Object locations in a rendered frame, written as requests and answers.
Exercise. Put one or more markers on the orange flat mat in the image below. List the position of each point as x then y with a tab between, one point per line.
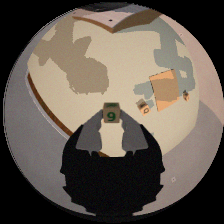
165	88

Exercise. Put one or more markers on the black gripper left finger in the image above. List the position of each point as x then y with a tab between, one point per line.
83	141

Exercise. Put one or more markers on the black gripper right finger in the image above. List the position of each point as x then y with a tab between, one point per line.
140	141

